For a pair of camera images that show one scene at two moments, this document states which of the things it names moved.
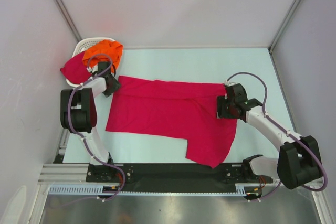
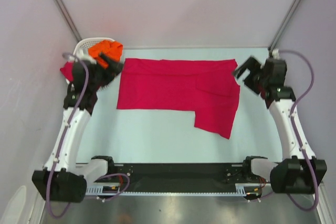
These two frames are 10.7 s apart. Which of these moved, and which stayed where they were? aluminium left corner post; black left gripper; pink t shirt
Moved: pink t shirt; black left gripper
Stayed: aluminium left corner post
